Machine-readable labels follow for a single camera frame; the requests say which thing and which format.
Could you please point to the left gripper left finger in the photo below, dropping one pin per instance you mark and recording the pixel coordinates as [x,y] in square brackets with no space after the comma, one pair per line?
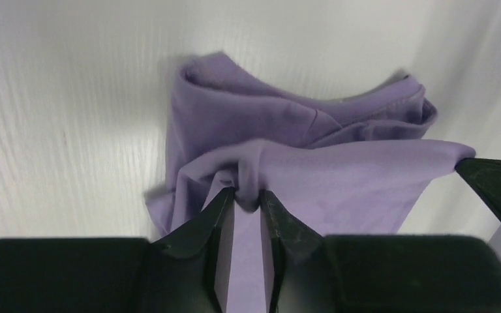
[189,269]

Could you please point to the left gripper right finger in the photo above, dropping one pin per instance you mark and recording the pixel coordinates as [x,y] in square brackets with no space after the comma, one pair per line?
[297,274]

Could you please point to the purple t shirt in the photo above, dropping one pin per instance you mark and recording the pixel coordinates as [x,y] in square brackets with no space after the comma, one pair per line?
[341,166]

